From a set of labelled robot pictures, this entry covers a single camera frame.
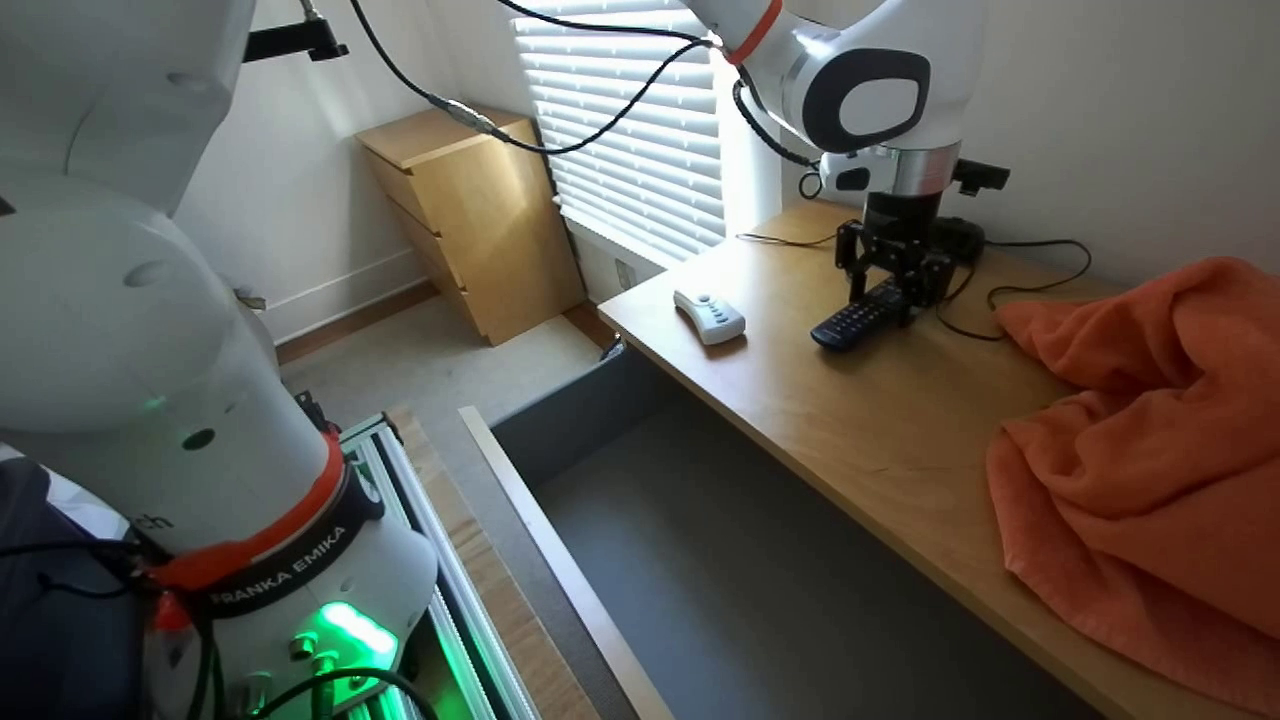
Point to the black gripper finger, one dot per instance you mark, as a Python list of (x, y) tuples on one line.
[(853, 264), (924, 284)]

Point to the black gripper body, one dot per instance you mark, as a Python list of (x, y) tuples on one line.
[(915, 233)]

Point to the black TV remote controller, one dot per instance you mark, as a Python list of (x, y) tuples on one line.
[(853, 325)]

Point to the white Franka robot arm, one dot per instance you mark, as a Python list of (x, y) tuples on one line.
[(104, 335)]

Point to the white remote controller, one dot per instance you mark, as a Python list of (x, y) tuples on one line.
[(708, 318)]

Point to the white window blinds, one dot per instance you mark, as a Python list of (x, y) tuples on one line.
[(626, 134)]

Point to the orange towel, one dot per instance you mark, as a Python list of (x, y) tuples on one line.
[(1147, 442)]

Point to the grey open drawer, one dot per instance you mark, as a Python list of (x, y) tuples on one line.
[(694, 560)]

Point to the light wooden cabinet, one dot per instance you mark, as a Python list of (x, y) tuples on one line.
[(483, 226)]

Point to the dark cloth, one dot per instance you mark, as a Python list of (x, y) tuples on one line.
[(52, 600)]

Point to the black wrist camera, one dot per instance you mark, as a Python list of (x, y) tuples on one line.
[(983, 173)]

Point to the aluminium frame rail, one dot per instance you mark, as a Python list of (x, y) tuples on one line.
[(442, 560)]

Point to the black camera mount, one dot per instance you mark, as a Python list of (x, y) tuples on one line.
[(302, 40)]

